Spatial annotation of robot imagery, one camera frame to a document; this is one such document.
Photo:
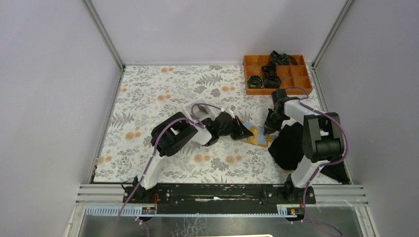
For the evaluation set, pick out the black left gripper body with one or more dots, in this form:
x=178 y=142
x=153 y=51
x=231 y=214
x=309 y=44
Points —
x=224 y=132

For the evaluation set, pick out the dark brown rolled tie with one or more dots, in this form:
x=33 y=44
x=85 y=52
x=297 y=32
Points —
x=272 y=81

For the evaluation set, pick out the white card box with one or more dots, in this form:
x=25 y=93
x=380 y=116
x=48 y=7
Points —
x=198 y=110

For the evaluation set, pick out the blue yellow rolled tie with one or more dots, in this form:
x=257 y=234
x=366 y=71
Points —
x=255 y=82

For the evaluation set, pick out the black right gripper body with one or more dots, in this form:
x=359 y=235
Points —
x=273 y=121

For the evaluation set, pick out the yellow leather card holder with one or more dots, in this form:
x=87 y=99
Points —
x=258 y=138

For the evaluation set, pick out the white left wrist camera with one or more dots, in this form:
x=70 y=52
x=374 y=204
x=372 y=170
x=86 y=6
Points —
x=231 y=110

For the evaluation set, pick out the orange wooden divided tray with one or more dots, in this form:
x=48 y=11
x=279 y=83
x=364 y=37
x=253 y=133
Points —
x=293 y=76

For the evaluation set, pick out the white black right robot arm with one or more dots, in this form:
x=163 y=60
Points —
x=308 y=139

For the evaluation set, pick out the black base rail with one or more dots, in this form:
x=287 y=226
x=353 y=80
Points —
x=219 y=198

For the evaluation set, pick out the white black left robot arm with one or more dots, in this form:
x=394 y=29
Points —
x=170 y=136

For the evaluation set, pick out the black cloth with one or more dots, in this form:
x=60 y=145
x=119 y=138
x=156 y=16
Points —
x=286 y=150

